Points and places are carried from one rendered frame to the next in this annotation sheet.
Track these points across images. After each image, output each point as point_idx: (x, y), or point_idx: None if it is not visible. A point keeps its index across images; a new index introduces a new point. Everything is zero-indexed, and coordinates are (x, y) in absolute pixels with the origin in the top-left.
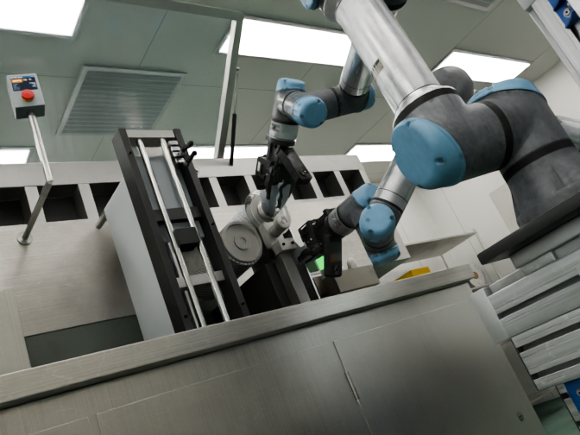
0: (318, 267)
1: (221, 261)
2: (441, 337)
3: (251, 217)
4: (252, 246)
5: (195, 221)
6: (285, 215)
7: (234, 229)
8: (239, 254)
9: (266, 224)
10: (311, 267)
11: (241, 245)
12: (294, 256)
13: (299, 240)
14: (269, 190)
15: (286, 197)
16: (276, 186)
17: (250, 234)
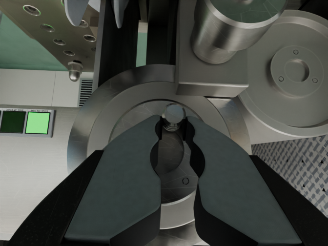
0: (0, 116)
1: None
2: None
3: (240, 137)
4: (263, 52)
5: None
6: (97, 126)
7: (305, 114)
8: (313, 39)
9: (236, 76)
10: (12, 118)
11: (306, 57)
12: (111, 29)
13: (6, 164)
14: (294, 206)
15: (115, 153)
16: (238, 229)
17: (254, 89)
